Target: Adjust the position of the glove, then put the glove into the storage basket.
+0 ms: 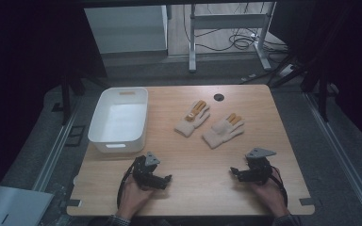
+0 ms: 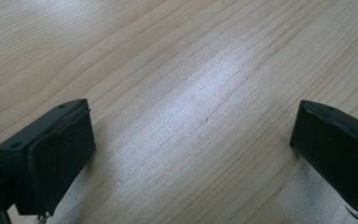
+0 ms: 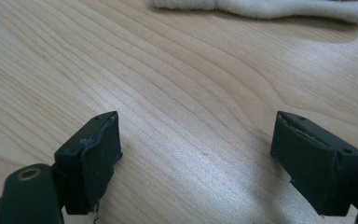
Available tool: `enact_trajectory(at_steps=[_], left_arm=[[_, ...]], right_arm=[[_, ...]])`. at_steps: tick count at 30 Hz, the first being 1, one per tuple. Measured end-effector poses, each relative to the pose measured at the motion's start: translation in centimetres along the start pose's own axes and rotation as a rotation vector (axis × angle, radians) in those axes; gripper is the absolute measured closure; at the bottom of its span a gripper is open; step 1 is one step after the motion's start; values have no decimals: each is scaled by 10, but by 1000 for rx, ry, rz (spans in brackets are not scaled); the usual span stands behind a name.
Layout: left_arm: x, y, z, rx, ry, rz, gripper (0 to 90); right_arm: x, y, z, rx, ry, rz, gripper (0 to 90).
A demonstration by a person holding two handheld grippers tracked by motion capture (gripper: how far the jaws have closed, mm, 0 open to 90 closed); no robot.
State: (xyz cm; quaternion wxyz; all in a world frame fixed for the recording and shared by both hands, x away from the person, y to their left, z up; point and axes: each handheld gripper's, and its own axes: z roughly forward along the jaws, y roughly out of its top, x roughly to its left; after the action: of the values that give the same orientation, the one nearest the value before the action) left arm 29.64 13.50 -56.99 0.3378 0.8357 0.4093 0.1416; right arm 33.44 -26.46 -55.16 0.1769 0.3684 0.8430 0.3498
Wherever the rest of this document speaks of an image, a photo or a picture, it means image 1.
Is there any person's left hand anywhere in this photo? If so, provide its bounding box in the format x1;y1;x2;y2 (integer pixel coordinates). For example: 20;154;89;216
116;173;156;220

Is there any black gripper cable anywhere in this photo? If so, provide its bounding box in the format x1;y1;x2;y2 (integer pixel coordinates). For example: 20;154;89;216
269;167;289;208
116;165;137;209

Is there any white cabinet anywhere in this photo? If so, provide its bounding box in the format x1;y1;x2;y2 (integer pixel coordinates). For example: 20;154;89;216
84;5;169;55

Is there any black floor frame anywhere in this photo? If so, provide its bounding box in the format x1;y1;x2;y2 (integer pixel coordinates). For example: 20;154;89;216
64;124;87;148

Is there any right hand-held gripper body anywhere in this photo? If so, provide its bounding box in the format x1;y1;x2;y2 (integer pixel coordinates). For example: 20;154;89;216
244;147;278;186

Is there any grey metal desk frame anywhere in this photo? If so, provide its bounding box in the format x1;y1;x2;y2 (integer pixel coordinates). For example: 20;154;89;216
188;1;277;73

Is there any beige and orange knit glove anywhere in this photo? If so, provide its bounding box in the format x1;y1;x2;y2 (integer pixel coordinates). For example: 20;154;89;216
201;112;246;150
173;99;211;138

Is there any black metal stand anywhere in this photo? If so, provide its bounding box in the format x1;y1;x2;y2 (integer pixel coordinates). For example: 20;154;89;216
301;55;338;123
51;71;88;126

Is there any white flat board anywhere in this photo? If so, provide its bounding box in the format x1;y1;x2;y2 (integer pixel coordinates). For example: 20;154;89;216
0;185;56;226

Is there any white plastic bin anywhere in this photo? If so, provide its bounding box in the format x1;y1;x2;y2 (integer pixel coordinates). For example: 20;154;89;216
87;87;150;154

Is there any white power strip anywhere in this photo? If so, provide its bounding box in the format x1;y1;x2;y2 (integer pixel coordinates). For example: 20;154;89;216
277;63;297;78

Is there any tangle of black floor cables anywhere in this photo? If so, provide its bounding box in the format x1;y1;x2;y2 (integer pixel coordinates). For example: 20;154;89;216
183;3;289;55

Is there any metal floor rail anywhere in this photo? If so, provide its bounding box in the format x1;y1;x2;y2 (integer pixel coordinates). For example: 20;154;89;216
32;96;83;193
304;91;362;226

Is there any person's right hand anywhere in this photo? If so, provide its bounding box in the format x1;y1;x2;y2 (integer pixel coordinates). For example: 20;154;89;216
250;167;292;218

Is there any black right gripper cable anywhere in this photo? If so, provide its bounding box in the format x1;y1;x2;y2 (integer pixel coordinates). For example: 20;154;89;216
269;167;289;208

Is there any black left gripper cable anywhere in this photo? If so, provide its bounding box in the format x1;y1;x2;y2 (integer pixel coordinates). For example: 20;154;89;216
116;165;137;209

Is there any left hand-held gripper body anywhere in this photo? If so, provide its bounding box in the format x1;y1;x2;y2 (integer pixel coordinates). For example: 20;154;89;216
131;152;162;191

